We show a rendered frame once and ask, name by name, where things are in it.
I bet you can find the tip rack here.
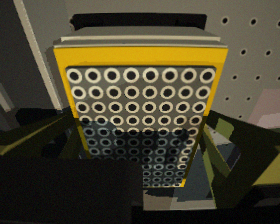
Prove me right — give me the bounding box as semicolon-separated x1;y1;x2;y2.
53;26;228;187

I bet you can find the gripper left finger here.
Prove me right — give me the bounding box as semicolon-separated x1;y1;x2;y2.
0;110;82;159

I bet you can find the black rectangular pad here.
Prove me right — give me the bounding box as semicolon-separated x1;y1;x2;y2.
72;13;207;31

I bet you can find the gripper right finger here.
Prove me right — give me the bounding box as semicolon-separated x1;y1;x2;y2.
199;110;280;209

